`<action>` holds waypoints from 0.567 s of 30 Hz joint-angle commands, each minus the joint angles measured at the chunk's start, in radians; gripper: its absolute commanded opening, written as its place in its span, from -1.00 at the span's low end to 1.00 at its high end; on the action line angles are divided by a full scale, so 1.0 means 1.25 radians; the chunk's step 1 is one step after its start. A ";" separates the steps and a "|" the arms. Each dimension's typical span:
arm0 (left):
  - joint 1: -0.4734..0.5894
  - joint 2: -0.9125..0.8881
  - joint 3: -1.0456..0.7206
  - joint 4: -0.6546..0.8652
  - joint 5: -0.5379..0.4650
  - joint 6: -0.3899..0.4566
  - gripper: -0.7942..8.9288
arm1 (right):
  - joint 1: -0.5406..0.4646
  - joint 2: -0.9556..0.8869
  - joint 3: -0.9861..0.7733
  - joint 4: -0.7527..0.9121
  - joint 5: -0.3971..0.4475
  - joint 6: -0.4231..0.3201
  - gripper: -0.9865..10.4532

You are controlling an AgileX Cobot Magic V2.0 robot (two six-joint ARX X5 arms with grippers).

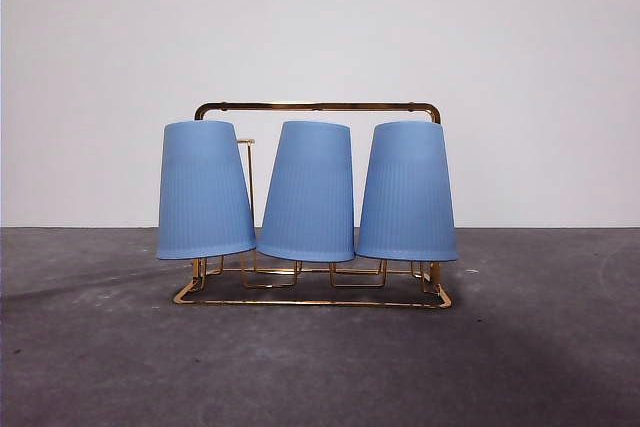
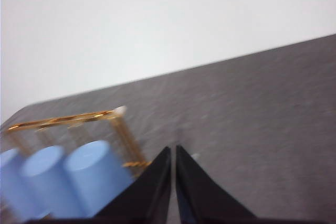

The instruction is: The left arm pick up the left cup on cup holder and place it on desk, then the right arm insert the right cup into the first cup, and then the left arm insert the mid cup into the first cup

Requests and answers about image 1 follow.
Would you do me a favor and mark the blue ribbed plastic cup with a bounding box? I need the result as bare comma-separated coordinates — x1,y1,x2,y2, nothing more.
354,120,459,263
156,120,257,262
255,120,357,264

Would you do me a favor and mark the gold wire cup holder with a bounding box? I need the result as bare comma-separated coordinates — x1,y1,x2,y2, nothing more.
172,101,453,309

